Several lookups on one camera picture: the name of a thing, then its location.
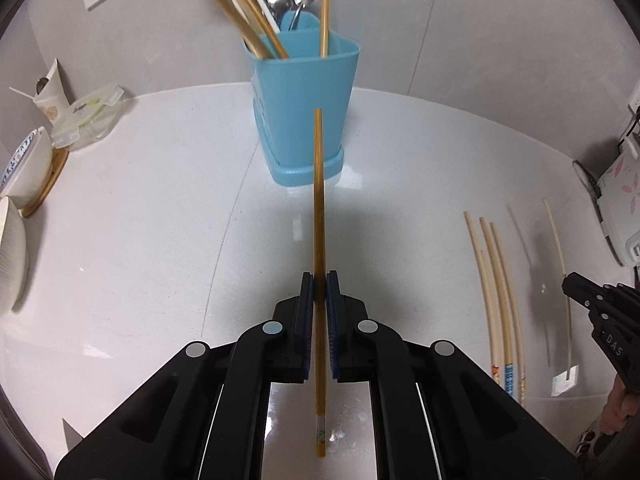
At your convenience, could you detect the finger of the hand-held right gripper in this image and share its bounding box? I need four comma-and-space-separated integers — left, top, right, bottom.
561, 272, 609, 319
597, 284, 640, 310

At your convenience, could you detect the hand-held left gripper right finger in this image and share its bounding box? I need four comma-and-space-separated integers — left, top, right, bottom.
325, 270, 584, 480

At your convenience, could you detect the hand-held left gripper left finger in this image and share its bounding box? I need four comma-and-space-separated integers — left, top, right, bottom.
54, 271, 316, 480

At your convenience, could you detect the wooden chopstick green print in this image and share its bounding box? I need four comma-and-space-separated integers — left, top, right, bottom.
311, 107, 329, 460

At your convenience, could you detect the blue plastic utensil holder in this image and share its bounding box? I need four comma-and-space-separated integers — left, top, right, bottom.
243, 14, 361, 187

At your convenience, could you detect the person's right hand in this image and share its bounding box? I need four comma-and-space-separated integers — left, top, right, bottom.
598, 376, 631, 436

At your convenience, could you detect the white floral rice cooker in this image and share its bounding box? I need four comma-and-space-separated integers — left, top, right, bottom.
597, 134, 640, 267

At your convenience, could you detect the round wooden coaster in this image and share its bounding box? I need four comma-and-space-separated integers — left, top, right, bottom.
20, 148, 70, 219

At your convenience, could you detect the white bowl gold rim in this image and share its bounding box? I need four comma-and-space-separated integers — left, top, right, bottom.
0, 195, 30, 314

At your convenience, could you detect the clear plastic food container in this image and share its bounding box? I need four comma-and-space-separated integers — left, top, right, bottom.
51, 84, 125, 151

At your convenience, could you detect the white paper cup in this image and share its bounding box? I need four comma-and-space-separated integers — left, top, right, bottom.
33, 58, 73, 124

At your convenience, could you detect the black power cable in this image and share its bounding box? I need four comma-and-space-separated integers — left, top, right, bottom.
573, 159, 601, 197

